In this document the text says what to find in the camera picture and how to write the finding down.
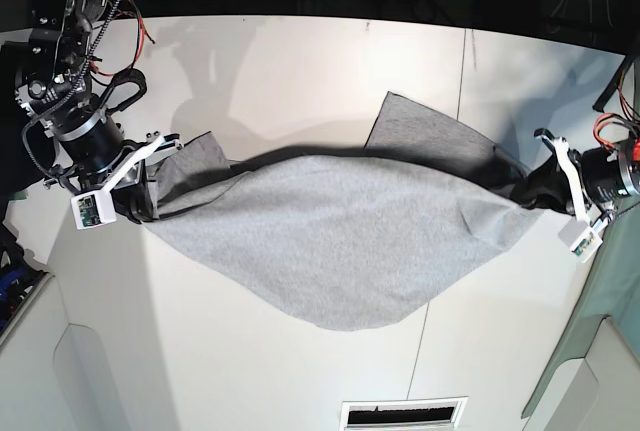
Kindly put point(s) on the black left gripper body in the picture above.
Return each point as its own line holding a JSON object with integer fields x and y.
{"x": 611, "y": 175}

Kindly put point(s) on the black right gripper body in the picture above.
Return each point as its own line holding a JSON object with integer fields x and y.
{"x": 97, "y": 147}

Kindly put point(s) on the grey t-shirt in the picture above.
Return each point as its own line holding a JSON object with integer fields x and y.
{"x": 346, "y": 238}

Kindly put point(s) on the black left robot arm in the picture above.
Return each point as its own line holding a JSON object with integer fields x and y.
{"x": 573, "y": 182}

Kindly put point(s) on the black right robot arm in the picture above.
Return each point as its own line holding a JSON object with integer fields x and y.
{"x": 57, "y": 112}

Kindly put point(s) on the dark navy cloth pile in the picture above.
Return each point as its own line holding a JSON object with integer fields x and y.
{"x": 17, "y": 169}

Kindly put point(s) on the white vent grille slot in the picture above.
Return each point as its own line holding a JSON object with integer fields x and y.
{"x": 407, "y": 415}

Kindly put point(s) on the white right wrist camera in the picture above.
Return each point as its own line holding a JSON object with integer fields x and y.
{"x": 93, "y": 209}

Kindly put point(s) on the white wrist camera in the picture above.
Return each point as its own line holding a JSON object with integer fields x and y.
{"x": 93, "y": 209}
{"x": 581, "y": 239}

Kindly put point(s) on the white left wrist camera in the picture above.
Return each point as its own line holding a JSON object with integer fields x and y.
{"x": 581, "y": 239}

